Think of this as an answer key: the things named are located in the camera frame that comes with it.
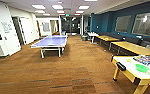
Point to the blue ping pong table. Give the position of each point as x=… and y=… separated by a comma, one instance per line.
x=51, y=41

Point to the interior glass window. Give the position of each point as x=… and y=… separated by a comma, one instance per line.
x=123, y=24
x=146, y=23

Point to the yellow air hockey table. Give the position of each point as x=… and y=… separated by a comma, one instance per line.
x=137, y=75

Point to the wooden top table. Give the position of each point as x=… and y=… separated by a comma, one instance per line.
x=107, y=38
x=137, y=47

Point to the grey trash can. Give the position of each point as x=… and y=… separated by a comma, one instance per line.
x=84, y=37

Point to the square ceiling light panel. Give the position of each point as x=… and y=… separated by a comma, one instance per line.
x=83, y=6
x=57, y=6
x=38, y=6

